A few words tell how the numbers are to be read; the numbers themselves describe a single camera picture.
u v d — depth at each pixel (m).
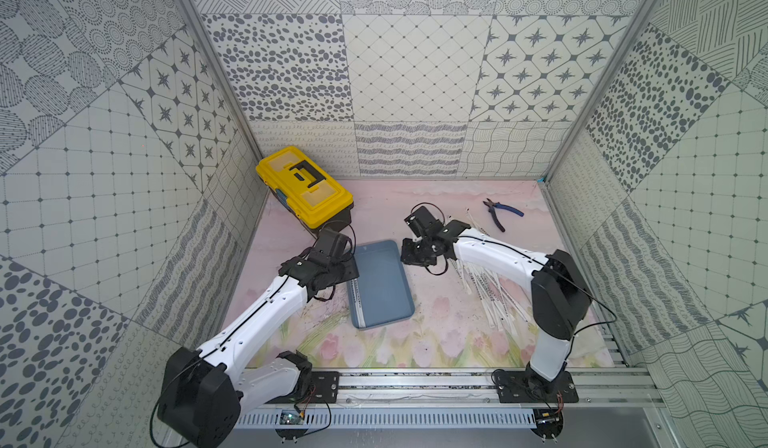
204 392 0.38
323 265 0.60
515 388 0.73
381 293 0.90
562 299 0.47
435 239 0.65
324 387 0.74
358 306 0.88
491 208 1.11
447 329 0.84
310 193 0.93
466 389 0.76
